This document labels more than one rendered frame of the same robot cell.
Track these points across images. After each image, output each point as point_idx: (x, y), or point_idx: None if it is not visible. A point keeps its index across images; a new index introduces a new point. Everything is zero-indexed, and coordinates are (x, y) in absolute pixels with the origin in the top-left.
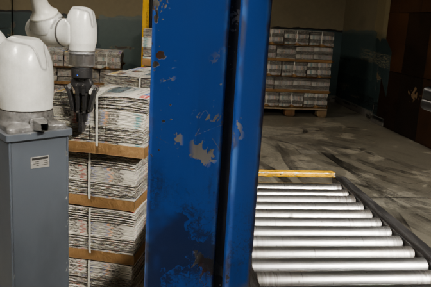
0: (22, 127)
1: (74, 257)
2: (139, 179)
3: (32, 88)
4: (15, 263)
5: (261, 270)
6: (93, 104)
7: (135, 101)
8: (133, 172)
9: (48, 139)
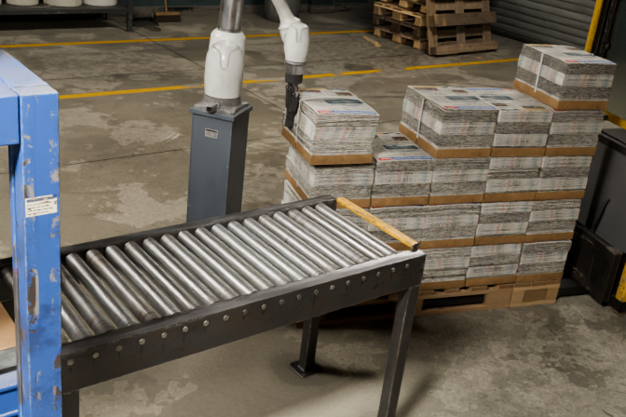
0: (203, 105)
1: None
2: (323, 184)
3: (212, 80)
4: (189, 196)
5: (180, 238)
6: (294, 106)
7: (313, 113)
8: (313, 175)
9: (218, 119)
